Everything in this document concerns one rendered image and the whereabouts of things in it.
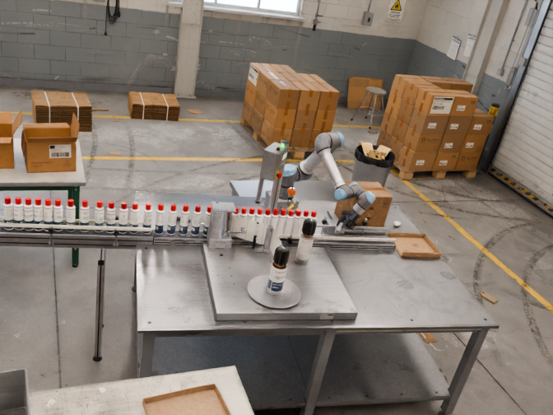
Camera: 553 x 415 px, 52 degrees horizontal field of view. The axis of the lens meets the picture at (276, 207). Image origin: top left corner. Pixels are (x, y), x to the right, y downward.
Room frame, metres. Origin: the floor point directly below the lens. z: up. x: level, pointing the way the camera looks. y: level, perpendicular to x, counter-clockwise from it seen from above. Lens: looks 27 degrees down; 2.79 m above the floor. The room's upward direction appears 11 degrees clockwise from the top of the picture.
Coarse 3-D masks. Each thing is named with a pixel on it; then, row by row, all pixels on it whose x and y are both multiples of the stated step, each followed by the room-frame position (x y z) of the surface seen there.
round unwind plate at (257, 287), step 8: (256, 280) 2.73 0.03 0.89; (264, 280) 2.74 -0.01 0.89; (288, 280) 2.79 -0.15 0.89; (248, 288) 2.63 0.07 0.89; (256, 288) 2.65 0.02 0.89; (264, 288) 2.66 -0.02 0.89; (288, 288) 2.71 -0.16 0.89; (296, 288) 2.72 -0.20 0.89; (256, 296) 2.57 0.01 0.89; (264, 296) 2.59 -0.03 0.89; (272, 296) 2.60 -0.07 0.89; (280, 296) 2.61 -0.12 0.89; (288, 296) 2.63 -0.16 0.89; (296, 296) 2.64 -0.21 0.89; (264, 304) 2.52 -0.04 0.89; (272, 304) 2.53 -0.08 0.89; (280, 304) 2.55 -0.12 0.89; (288, 304) 2.56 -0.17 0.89
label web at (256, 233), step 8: (232, 216) 3.12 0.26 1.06; (232, 224) 3.12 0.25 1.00; (240, 224) 3.11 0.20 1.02; (248, 224) 3.10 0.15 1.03; (256, 224) 3.08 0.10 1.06; (264, 224) 3.08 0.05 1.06; (248, 232) 3.10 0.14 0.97; (256, 232) 3.07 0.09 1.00; (264, 232) 3.08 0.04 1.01; (272, 232) 3.06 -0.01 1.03; (256, 240) 3.09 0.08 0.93; (272, 240) 3.03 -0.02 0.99; (280, 240) 2.93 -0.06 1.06; (272, 248) 3.01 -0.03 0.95
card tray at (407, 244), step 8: (392, 232) 3.67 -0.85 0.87; (400, 240) 3.64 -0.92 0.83; (408, 240) 3.66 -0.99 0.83; (416, 240) 3.69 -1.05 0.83; (424, 240) 3.71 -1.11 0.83; (400, 248) 3.53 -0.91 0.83; (408, 248) 3.55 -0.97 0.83; (416, 248) 3.58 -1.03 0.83; (424, 248) 3.60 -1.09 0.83; (432, 248) 3.62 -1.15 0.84; (408, 256) 3.44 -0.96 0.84; (416, 256) 3.45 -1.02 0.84; (424, 256) 3.47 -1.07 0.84; (432, 256) 3.49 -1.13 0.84
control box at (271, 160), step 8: (272, 144) 3.38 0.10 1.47; (280, 144) 3.40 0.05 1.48; (264, 152) 3.26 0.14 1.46; (272, 152) 3.25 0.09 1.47; (280, 152) 3.27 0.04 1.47; (264, 160) 3.26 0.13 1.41; (272, 160) 3.25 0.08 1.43; (280, 160) 3.28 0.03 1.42; (264, 168) 3.26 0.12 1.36; (272, 168) 3.24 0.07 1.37; (264, 176) 3.26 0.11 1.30; (272, 176) 3.24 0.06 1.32
